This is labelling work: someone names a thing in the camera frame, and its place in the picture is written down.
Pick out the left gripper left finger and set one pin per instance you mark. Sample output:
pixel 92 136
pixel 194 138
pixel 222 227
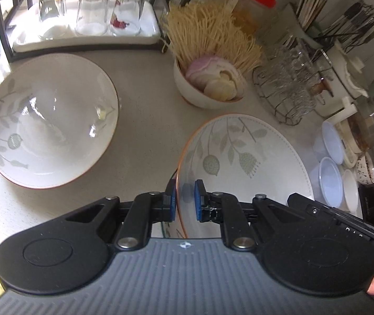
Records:
pixel 137 217

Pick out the wire rack with glass cups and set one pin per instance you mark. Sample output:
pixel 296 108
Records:
pixel 289 81

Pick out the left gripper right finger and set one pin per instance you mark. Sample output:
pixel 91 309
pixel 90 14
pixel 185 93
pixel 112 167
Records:
pixel 231 215

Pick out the white electric cooking pot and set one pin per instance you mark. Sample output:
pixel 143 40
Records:
pixel 342 74

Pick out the drinking glass right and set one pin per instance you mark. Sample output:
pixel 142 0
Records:
pixel 126 17

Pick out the green chopstick holder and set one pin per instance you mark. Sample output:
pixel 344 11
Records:
pixel 287 25

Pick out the white leaf plate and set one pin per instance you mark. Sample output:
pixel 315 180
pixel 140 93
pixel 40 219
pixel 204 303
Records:
pixel 238 154
pixel 58 115

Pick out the glass kettle on base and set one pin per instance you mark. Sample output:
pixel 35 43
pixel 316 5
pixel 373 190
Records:
pixel 355 122

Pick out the red lid plastic jar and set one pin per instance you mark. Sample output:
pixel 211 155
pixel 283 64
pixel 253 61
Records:
pixel 249 15

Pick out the drinking glass middle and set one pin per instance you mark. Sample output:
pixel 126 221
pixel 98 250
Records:
pixel 92 17

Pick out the cup with tea leaves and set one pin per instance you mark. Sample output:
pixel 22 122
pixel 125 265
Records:
pixel 364 169

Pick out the drinking glass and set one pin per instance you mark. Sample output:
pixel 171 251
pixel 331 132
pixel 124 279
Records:
pixel 92 17
pixel 53 20
pixel 126 17

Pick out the black dish rack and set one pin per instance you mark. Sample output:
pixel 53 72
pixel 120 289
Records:
pixel 20 19

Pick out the white ceramic bowl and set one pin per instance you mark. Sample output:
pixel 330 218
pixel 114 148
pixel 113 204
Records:
pixel 351 192

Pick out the drinking glass left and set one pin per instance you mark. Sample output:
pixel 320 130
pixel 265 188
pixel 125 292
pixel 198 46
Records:
pixel 53 20

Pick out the translucent plastic bowl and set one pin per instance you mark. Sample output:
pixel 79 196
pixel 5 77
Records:
pixel 327 143
pixel 327 183

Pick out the bowl with garlic and noodles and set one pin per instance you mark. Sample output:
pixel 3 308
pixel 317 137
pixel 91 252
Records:
pixel 209 82

